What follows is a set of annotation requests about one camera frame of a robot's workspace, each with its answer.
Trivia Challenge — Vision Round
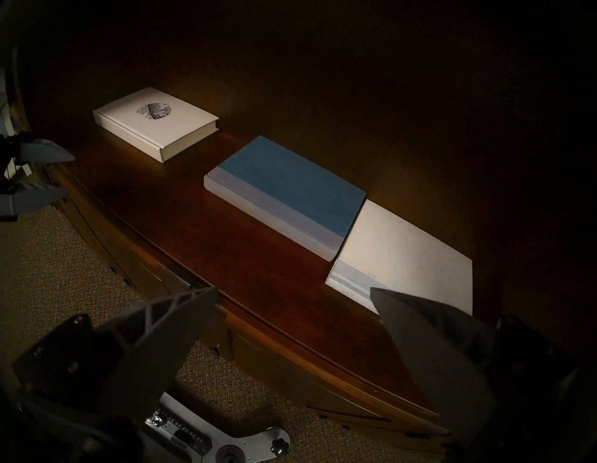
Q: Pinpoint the white book pale blue spine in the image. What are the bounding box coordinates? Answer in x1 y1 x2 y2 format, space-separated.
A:
325 198 473 318

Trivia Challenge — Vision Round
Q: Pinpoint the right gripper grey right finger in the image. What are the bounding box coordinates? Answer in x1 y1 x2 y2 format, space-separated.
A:
370 287 579 463

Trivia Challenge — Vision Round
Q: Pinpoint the blue cover hardback book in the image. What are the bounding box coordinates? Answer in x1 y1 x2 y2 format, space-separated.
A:
203 135 367 262

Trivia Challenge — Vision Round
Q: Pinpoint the black power strip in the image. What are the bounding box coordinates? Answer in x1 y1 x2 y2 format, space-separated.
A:
147 406 213 454

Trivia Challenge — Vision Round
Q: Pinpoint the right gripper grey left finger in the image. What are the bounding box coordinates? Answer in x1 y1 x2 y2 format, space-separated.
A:
12 286 220 423

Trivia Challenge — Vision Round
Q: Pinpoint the white book with round print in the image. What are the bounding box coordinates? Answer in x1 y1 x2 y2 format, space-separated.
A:
92 87 220 163

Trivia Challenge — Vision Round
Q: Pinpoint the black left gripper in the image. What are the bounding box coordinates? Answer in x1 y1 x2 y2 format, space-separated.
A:
0 132 76 221

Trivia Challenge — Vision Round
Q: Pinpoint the grey metal robot base plate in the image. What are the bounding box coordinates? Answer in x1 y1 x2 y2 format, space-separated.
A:
140 391 292 463

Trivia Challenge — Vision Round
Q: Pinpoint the dark brown wooden bookcase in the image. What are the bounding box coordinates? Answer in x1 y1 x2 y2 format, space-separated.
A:
9 0 597 456

